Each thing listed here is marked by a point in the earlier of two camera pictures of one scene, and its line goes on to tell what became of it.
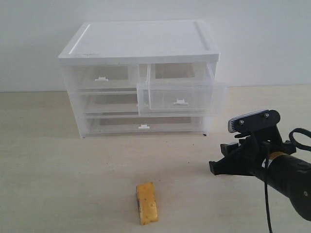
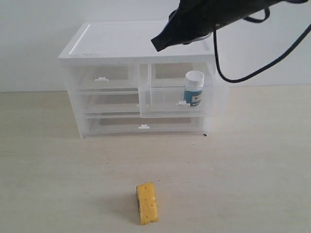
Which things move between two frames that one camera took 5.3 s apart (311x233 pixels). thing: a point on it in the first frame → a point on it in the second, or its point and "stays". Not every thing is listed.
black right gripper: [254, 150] → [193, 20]
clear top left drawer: [100, 76] stays
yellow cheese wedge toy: [147, 207] stays
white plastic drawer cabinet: [143, 78] stays
